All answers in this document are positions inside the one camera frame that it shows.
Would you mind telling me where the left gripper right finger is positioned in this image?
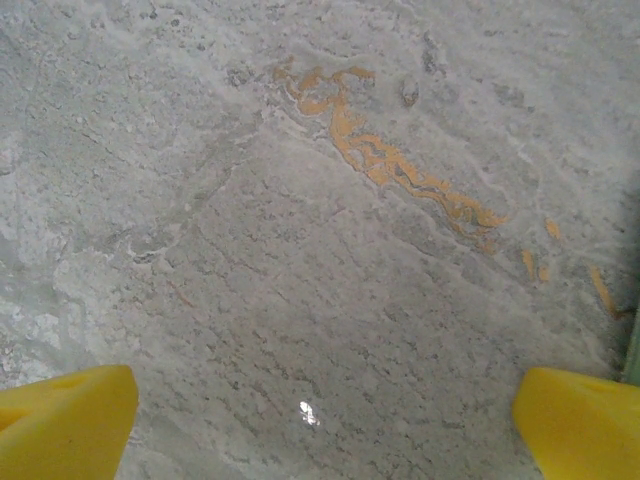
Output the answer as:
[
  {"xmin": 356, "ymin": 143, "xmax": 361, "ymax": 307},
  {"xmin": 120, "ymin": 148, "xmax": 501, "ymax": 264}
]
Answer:
[{"xmin": 511, "ymin": 366, "xmax": 640, "ymax": 480}]

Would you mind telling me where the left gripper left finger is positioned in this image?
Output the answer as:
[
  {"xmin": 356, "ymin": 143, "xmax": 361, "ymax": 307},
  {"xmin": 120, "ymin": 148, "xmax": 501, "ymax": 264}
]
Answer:
[{"xmin": 0, "ymin": 364, "xmax": 141, "ymax": 480}]

